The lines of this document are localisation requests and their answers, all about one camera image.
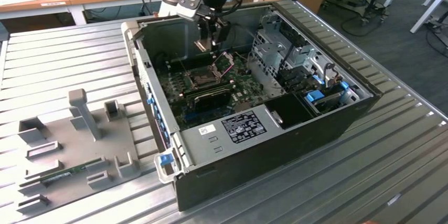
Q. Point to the white table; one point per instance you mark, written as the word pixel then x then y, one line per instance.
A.
pixel 430 11

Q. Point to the blue drive bay latch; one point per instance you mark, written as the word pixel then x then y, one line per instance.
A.
pixel 344 86

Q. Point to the black graphics card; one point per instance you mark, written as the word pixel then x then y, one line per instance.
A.
pixel 211 102

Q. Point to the CPU socket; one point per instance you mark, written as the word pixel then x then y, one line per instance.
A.
pixel 202 78

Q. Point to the gray parts rack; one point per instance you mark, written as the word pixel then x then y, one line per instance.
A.
pixel 70 145

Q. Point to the blue case release latch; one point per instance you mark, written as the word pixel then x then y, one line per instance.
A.
pixel 166 160

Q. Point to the black and gray PC case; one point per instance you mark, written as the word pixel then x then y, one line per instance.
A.
pixel 263 176

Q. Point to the silver CPU with green edge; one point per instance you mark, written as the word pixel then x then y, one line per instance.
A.
pixel 204 45

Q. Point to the green RAM stick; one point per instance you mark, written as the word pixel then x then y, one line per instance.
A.
pixel 63 173
pixel 207 90

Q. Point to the small white table label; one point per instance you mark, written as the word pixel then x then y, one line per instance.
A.
pixel 394 200

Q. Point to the silver drive bay cage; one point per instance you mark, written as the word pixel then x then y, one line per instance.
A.
pixel 270 51

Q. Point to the green motherboard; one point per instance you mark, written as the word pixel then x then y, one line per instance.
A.
pixel 244 87

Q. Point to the gray power supply unit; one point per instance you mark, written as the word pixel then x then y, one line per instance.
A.
pixel 207 142

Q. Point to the blue expansion slot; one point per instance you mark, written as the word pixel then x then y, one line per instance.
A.
pixel 192 116

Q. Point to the hard disk in blue carrier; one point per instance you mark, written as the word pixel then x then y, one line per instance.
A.
pixel 315 96

